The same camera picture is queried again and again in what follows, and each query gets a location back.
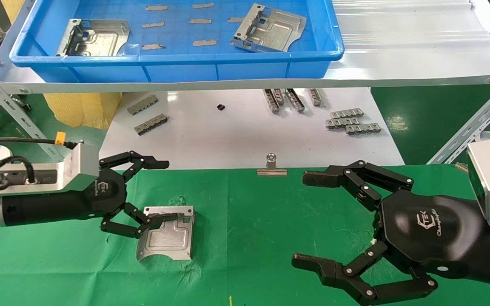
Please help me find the white sheet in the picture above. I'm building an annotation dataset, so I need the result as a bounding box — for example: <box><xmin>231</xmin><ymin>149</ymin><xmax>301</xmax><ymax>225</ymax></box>
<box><xmin>95</xmin><ymin>88</ymin><xmax>405</xmax><ymax>171</ymax></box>

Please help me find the green cloth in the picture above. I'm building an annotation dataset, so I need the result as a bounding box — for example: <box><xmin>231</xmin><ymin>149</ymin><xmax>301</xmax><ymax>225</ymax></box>
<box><xmin>0</xmin><ymin>164</ymin><xmax>490</xmax><ymax>306</ymax></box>

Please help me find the yellow mesh bag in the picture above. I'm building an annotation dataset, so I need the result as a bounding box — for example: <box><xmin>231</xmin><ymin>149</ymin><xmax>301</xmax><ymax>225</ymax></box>
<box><xmin>43</xmin><ymin>92</ymin><xmax>123</xmax><ymax>130</ymax></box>

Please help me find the black camera cable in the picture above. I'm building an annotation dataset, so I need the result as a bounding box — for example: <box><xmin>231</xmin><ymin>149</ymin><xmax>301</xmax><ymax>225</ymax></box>
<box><xmin>0</xmin><ymin>136</ymin><xmax>78</xmax><ymax>190</ymax></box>

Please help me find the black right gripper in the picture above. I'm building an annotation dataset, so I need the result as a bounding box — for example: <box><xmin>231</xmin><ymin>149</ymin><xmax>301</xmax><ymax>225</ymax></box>
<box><xmin>292</xmin><ymin>160</ymin><xmax>484</xmax><ymax>306</ymax></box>

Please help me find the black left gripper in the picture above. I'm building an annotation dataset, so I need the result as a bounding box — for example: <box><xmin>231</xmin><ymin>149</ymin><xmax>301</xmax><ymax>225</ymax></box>
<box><xmin>86</xmin><ymin>150</ymin><xmax>178</xmax><ymax>239</ymax></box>

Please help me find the grey metal shelf deck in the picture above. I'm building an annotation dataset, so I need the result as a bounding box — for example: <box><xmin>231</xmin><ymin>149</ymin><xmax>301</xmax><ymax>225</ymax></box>
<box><xmin>0</xmin><ymin>0</ymin><xmax>490</xmax><ymax>94</ymax></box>

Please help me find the stamped metal bracket plate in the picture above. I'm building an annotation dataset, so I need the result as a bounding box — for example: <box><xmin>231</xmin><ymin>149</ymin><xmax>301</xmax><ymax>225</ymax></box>
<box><xmin>56</xmin><ymin>18</ymin><xmax>131</xmax><ymax>57</ymax></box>
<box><xmin>233</xmin><ymin>3</ymin><xmax>307</xmax><ymax>53</ymax></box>
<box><xmin>136</xmin><ymin>205</ymin><xmax>196</xmax><ymax>261</ymax></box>

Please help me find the blue plastic bin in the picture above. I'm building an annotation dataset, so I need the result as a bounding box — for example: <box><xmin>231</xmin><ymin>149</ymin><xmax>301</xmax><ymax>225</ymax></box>
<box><xmin>9</xmin><ymin>0</ymin><xmax>345</xmax><ymax>84</ymax></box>

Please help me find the perforated metal shelf brace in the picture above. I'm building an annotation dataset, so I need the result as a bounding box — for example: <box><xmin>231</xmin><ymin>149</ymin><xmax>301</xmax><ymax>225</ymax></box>
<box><xmin>426</xmin><ymin>74</ymin><xmax>490</xmax><ymax>165</ymax></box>
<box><xmin>0</xmin><ymin>59</ymin><xmax>74</xmax><ymax>170</ymax></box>

